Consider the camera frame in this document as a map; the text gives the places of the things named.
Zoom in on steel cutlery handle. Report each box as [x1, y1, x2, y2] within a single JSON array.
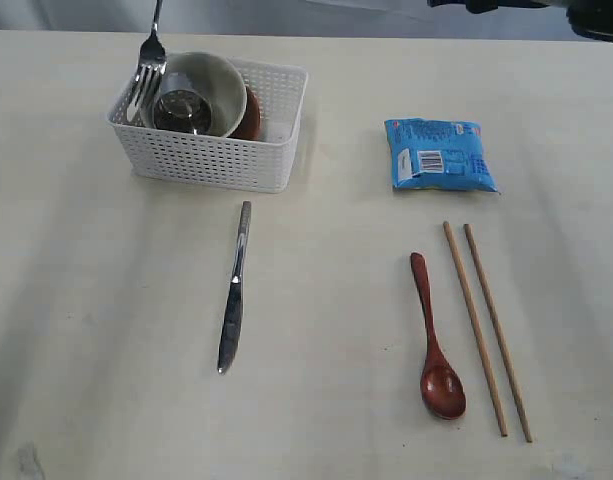
[[126, 0, 167, 123], [217, 201, 252, 375]]

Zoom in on brown wooden plate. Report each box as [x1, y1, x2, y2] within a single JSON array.
[[230, 86, 261, 141]]

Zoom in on blue snack packet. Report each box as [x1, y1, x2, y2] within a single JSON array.
[[384, 118, 498, 193]]

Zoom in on dark-tipped wooden chopstick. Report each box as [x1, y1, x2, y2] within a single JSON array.
[[464, 224, 534, 444]]

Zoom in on light wooden chopstick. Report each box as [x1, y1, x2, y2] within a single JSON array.
[[442, 220, 508, 438]]

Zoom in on cream ceramic bowl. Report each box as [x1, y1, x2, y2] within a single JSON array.
[[140, 52, 247, 137]]

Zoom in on shiny stainless steel cup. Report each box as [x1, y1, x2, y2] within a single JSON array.
[[152, 72, 212, 135]]

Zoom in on dark red wooden spoon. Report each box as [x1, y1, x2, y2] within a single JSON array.
[[410, 252, 466, 420]]

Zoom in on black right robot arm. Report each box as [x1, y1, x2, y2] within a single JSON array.
[[427, 0, 613, 43]]

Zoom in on white perforated plastic basket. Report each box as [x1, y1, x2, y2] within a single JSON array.
[[107, 58, 308, 193]]

